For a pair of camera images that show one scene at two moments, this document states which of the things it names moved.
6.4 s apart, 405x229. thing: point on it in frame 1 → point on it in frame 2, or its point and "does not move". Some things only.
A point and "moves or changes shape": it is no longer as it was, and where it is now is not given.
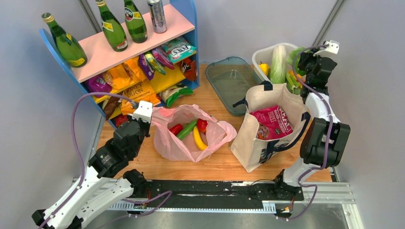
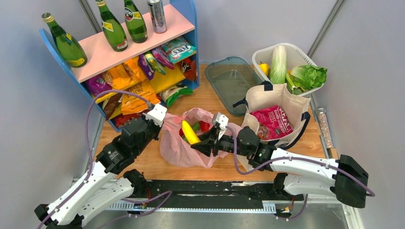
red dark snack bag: [189, 68] does not move
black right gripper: [305, 57] → [209, 141]
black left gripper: [147, 124] → [158, 128]
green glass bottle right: [136, 24] does not move
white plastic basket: [263, 55] does not move
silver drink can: [158, 15] does not move
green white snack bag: [170, 95] does not move
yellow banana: [198, 139] moves or changes shape
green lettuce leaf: [292, 54] moves or changes shape
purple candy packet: [147, 70] does not move
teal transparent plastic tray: [230, 77] does not move
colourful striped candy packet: [155, 63] does not move
